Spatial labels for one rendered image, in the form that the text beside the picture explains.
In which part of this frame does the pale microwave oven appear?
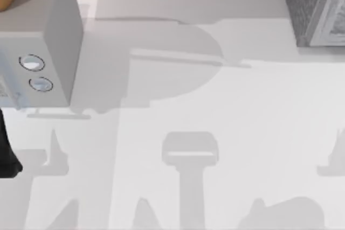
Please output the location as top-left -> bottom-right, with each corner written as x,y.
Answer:
0,0 -> 84,111

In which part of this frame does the small microwave knob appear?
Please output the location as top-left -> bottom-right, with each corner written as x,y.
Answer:
29,76 -> 54,93

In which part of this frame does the large microwave knob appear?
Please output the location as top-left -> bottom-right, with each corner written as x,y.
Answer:
18,54 -> 46,72

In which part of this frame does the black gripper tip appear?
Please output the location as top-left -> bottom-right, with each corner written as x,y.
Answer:
0,108 -> 23,179

